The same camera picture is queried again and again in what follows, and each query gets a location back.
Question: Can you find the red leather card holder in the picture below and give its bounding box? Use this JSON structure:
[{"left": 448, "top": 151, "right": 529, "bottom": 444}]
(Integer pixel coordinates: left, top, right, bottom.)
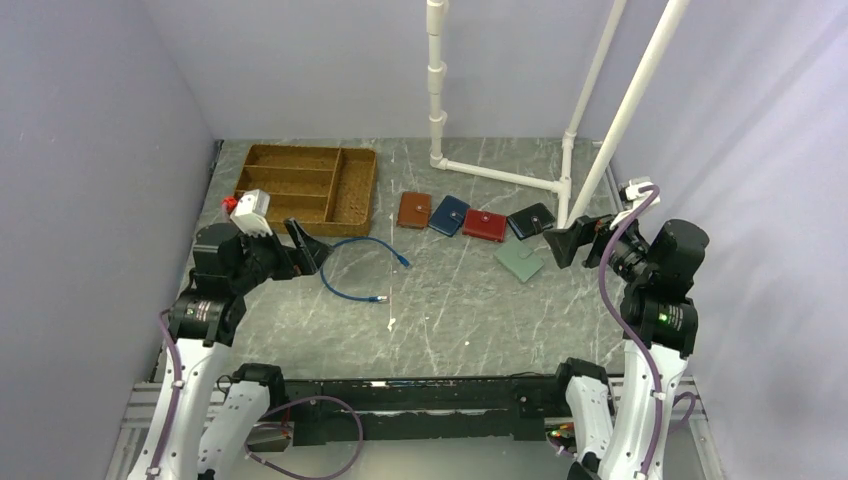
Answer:
[{"left": 462, "top": 209, "right": 507, "bottom": 243}]

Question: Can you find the blue ethernet cable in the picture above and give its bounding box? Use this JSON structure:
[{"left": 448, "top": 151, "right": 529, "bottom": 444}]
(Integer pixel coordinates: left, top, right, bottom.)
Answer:
[{"left": 319, "top": 236, "right": 412, "bottom": 305}]

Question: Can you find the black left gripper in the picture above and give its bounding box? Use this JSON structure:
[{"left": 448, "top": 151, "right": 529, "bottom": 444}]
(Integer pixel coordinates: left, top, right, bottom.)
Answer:
[{"left": 229, "top": 217, "right": 332, "bottom": 294}]

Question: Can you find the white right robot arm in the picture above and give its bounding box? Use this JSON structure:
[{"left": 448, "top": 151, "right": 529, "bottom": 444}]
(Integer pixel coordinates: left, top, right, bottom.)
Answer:
[{"left": 544, "top": 216, "right": 709, "bottom": 479}]

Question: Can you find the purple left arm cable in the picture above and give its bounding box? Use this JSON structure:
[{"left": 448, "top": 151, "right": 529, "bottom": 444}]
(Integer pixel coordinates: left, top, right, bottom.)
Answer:
[{"left": 144, "top": 308, "right": 366, "bottom": 480}]

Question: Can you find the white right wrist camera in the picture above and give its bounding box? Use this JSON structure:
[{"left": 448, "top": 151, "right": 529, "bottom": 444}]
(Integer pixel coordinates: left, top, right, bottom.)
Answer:
[{"left": 610, "top": 177, "right": 660, "bottom": 231}]

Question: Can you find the wicker cutlery tray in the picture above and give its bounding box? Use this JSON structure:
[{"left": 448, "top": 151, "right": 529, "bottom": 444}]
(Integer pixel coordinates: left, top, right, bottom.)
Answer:
[{"left": 234, "top": 144, "right": 377, "bottom": 237}]

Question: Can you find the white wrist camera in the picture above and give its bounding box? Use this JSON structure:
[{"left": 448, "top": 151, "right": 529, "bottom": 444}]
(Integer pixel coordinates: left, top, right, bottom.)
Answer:
[
  {"left": 610, "top": 177, "right": 660, "bottom": 231},
  {"left": 221, "top": 189, "right": 274, "bottom": 238}
]

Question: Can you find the blue leather card holder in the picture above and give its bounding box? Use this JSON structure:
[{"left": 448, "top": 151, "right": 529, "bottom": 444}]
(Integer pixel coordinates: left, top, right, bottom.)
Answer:
[{"left": 428, "top": 195, "right": 470, "bottom": 237}]

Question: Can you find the black leather card holder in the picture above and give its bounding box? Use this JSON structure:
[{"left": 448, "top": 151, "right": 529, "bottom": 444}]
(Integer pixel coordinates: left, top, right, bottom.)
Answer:
[{"left": 507, "top": 202, "right": 556, "bottom": 240}]

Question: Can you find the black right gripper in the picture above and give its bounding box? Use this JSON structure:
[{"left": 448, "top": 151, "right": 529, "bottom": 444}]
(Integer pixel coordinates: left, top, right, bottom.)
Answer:
[{"left": 544, "top": 202, "right": 654, "bottom": 281}]

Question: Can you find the white pvc pipe frame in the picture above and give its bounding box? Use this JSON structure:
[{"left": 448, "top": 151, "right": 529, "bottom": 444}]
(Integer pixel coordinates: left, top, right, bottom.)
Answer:
[{"left": 424, "top": 0, "right": 692, "bottom": 231}]

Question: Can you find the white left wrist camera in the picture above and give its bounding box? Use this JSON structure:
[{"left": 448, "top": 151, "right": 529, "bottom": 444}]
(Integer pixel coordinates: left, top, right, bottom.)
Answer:
[{"left": 221, "top": 189, "right": 274, "bottom": 238}]

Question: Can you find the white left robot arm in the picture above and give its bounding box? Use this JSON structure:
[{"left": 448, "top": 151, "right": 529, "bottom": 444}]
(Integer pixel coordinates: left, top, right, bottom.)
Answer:
[{"left": 129, "top": 219, "right": 332, "bottom": 479}]

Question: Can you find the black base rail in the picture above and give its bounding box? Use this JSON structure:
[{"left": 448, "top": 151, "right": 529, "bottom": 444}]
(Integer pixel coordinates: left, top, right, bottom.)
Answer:
[{"left": 258, "top": 368, "right": 577, "bottom": 446}]

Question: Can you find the brown leather card holder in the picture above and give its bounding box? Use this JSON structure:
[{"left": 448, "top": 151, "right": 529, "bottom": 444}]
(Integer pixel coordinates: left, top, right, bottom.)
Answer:
[{"left": 396, "top": 191, "right": 432, "bottom": 229}]

